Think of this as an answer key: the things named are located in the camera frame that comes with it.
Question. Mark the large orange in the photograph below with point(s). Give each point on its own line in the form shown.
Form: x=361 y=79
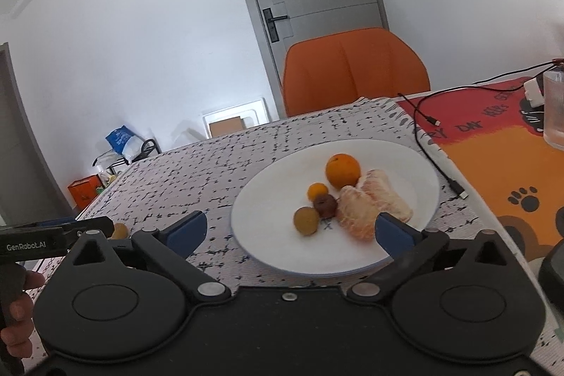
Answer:
x=343 y=170

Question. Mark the person's left hand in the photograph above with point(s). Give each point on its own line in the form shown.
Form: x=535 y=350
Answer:
x=22 y=310

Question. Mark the dark red round fruit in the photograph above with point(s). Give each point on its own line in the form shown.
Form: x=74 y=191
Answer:
x=325 y=205

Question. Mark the small orange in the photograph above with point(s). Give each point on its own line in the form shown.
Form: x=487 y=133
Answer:
x=318 y=191

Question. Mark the blue plastic bag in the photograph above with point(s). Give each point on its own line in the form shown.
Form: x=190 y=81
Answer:
x=120 y=140

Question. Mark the orange paw-print mat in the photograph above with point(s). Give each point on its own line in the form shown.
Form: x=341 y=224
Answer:
x=498 y=151

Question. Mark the bright peeled orange half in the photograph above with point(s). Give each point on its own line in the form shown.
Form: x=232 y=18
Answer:
x=357 y=214

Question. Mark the yellow-green round fruit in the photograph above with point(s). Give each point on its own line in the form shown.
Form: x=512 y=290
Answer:
x=306 y=220
x=119 y=231

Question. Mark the black metal rack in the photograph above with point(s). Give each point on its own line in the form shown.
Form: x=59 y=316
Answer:
x=147 y=147

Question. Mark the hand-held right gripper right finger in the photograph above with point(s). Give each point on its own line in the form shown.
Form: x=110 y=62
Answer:
x=393 y=234

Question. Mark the pale peeled orange half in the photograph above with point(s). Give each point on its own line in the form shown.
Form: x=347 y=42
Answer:
x=387 y=197

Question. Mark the clear glass cup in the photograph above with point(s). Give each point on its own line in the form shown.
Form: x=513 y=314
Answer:
x=554 y=107

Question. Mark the white charger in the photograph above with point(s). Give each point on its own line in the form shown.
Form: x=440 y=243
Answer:
x=534 y=91

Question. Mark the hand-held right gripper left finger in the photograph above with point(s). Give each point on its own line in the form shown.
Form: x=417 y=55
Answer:
x=190 y=231

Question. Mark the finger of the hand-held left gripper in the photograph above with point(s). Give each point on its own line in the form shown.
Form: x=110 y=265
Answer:
x=57 y=222
x=94 y=224

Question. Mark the orange box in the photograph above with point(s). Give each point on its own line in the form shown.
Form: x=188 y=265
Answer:
x=83 y=192

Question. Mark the dark grey device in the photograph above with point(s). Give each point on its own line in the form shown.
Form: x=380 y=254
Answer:
x=553 y=272

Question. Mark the white picture frame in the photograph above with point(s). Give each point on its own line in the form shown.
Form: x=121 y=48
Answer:
x=235 y=120

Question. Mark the white plate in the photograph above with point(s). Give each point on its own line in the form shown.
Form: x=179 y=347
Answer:
x=286 y=200

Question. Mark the orange chair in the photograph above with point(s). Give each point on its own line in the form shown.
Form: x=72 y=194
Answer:
x=352 y=70

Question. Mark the grey-brown door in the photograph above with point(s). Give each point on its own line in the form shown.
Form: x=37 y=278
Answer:
x=17 y=147

